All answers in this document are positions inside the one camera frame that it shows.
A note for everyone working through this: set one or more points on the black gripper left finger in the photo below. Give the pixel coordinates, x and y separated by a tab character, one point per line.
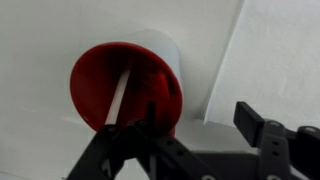
166	153

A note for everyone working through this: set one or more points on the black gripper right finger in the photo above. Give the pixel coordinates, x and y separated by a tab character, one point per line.
276	150

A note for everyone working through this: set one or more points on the yellow packet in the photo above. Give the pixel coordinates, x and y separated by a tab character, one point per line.
118	96

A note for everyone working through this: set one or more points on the white mug red inside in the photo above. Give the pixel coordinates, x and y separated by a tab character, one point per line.
96	86

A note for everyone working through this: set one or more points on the large white tissue sheet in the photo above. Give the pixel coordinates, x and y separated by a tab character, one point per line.
273	66

